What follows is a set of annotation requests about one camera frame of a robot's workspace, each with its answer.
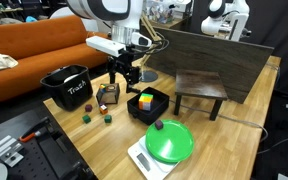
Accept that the grey cable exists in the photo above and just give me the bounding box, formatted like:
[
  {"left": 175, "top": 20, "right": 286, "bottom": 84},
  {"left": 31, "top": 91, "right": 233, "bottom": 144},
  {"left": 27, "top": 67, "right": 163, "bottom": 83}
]
[{"left": 168, "top": 99, "right": 269, "bottom": 144}]

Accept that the white wooden desk lamp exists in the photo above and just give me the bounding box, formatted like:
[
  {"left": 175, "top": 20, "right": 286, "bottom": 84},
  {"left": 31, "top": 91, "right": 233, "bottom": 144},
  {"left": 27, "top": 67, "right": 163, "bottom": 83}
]
[{"left": 137, "top": 11, "right": 165, "bottom": 83}]

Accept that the clear plastic storage bin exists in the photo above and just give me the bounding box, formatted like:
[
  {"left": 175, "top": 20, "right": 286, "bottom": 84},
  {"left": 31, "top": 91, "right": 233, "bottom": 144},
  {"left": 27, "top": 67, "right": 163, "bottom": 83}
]
[{"left": 143, "top": 0, "right": 192, "bottom": 25}]

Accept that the long aluminium rail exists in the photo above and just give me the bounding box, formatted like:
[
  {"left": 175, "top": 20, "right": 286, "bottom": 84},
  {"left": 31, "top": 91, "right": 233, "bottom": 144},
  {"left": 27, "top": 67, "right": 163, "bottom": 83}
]
[{"left": 0, "top": 134, "right": 26, "bottom": 168}]

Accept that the small dark wooden stool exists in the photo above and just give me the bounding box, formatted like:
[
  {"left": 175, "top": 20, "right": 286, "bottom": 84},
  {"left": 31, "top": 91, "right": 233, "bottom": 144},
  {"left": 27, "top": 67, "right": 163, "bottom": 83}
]
[{"left": 173, "top": 68, "right": 229, "bottom": 122}]

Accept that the black perforated mounting table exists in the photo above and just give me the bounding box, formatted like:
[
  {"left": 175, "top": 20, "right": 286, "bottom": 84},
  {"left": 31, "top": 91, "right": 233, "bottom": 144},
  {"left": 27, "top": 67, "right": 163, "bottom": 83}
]
[{"left": 0, "top": 106, "right": 98, "bottom": 180}]

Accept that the orange sofa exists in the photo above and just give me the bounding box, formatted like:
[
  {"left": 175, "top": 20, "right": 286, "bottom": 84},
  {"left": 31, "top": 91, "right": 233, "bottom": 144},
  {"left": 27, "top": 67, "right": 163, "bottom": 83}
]
[{"left": 0, "top": 14, "right": 115, "bottom": 105}]

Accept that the black partition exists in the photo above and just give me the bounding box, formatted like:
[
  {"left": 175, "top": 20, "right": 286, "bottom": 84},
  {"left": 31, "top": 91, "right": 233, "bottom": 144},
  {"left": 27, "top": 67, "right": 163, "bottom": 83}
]
[{"left": 188, "top": 0, "right": 288, "bottom": 101}]

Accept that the orange-handled black clamp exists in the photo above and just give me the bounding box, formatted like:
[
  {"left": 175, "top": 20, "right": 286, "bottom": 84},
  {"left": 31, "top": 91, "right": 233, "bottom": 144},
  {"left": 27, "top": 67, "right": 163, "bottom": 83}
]
[{"left": 18, "top": 116, "right": 52, "bottom": 144}]

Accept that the dark wood board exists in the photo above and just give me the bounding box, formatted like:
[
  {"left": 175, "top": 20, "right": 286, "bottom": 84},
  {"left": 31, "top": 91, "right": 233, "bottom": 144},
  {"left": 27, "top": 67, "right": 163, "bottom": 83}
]
[{"left": 143, "top": 25, "right": 275, "bottom": 104}]

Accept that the white disc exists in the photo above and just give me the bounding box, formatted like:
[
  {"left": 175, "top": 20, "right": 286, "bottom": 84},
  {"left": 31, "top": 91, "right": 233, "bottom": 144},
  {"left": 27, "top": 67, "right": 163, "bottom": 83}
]
[{"left": 63, "top": 73, "right": 80, "bottom": 84}]

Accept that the black mesh box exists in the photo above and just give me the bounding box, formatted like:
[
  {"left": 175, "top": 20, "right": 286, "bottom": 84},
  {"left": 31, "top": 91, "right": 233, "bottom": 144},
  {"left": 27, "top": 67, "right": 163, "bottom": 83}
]
[{"left": 95, "top": 82, "right": 121, "bottom": 105}]

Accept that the black drawer tray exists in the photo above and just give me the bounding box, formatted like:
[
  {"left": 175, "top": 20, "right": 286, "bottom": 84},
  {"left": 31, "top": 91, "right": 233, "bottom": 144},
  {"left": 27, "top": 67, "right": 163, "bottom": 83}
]
[{"left": 126, "top": 86, "right": 170, "bottom": 126}]

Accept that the yellow cube block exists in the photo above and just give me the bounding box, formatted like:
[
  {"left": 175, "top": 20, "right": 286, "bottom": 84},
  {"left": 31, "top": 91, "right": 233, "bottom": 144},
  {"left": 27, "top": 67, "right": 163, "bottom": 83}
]
[{"left": 138, "top": 92, "right": 154, "bottom": 112}]

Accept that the white kitchen scale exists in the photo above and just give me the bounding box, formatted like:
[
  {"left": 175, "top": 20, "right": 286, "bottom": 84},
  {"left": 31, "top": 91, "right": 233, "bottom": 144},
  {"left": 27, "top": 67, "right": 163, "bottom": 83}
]
[{"left": 127, "top": 134, "right": 182, "bottom": 180}]

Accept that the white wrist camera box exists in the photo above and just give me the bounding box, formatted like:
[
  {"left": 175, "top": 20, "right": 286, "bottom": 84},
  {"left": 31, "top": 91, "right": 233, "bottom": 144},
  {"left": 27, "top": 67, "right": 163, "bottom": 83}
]
[{"left": 85, "top": 35, "right": 127, "bottom": 58}]

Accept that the black trash bin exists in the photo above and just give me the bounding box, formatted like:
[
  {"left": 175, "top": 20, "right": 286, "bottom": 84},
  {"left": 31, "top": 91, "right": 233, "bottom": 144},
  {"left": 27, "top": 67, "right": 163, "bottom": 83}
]
[{"left": 39, "top": 64, "right": 94, "bottom": 112}]

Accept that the green plastic plate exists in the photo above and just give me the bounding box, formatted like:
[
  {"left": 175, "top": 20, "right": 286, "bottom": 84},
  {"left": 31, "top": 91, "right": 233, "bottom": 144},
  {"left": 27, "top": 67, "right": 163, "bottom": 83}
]
[{"left": 145, "top": 119, "right": 195, "bottom": 164}]

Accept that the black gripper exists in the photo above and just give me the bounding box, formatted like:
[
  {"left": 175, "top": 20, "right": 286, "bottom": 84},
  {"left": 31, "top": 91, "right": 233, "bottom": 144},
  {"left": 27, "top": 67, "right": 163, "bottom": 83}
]
[{"left": 107, "top": 49, "right": 141, "bottom": 89}]

